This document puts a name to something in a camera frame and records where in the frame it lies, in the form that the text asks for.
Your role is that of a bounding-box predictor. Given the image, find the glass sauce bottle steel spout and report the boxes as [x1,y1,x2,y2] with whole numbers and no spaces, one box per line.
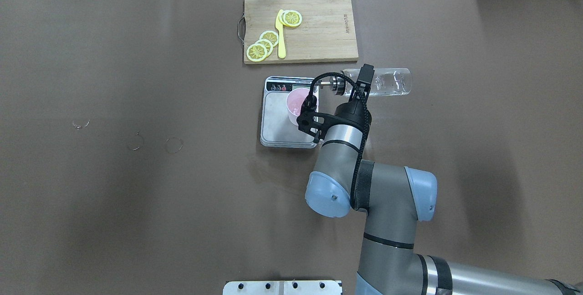
[317,68,413,97]

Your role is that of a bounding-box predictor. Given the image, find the lemon slice row middle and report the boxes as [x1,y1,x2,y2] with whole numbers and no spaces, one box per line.
[255,38,273,58]

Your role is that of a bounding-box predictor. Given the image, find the lemon slice outer row end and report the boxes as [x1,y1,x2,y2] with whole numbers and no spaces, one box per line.
[246,43,270,62]

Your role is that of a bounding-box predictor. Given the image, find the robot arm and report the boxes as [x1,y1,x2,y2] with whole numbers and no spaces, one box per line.
[297,64,582,295]

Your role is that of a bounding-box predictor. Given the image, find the bamboo cutting board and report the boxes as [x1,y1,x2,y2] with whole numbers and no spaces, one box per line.
[243,0,359,64]

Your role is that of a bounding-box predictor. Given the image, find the pink plastic cup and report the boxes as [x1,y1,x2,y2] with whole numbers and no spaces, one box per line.
[286,87,313,127]

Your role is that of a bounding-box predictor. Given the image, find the yellow plastic knife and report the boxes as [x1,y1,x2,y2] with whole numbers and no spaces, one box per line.
[275,9,287,59]

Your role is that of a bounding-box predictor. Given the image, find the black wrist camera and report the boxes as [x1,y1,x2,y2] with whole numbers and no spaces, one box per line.
[296,94,330,143]

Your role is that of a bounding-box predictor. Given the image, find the brown table mat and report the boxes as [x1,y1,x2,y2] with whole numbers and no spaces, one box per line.
[1,0,582,295]

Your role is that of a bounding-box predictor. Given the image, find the digital kitchen scale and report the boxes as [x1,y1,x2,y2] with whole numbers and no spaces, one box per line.
[260,76,316,148]

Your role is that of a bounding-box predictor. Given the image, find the lemon slice row near knife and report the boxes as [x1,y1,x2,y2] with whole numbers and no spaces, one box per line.
[259,30,279,46]

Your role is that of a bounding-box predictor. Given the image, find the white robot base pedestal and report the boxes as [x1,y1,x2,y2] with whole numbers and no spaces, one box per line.
[222,280,343,295]

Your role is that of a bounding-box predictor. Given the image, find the lemon slice by knife tip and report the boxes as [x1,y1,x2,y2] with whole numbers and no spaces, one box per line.
[278,10,303,28]

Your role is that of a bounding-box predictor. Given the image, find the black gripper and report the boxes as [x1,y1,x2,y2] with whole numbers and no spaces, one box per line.
[335,64,375,130]

